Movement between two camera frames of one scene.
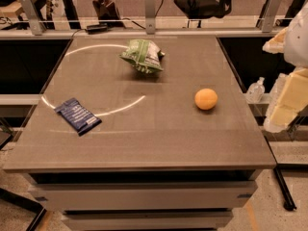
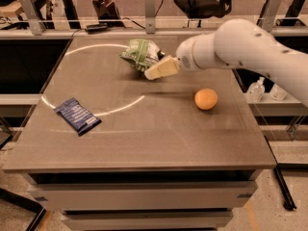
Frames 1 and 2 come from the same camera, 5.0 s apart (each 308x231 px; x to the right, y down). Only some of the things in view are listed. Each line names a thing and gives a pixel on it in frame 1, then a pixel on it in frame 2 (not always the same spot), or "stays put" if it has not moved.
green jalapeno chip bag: x=144 y=54 stays put
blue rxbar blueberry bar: x=78 y=116 stays put
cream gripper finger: x=294 y=98 -> x=166 y=67
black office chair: x=204 y=1 stays put
